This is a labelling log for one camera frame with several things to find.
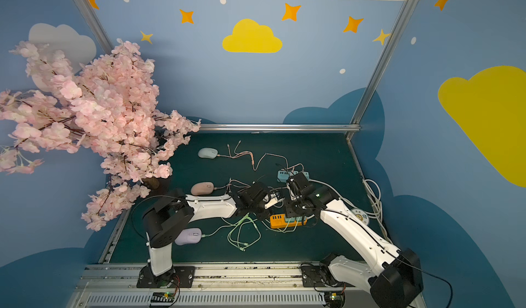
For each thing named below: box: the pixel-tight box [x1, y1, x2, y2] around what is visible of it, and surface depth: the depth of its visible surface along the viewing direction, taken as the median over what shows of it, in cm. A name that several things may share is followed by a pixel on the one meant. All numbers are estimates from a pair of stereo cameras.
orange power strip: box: [269, 213, 308, 230], surface depth 88 cm
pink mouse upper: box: [190, 182, 215, 196], surface depth 99 cm
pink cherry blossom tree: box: [0, 39, 202, 232], surface depth 63 cm
